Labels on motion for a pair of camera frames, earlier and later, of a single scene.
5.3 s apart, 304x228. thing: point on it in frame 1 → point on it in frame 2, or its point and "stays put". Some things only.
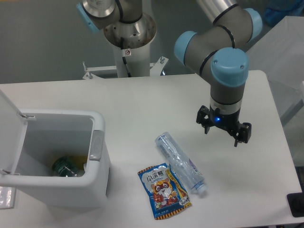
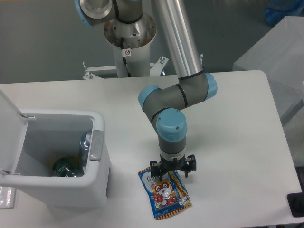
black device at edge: x=296 y=203 stays put
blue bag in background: x=276 y=10 stays put
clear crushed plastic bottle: x=182 y=164 → x=84 y=149
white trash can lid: x=13 y=124 stays put
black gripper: x=229 y=121 → x=158 y=169
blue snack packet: x=166 y=194 stays put
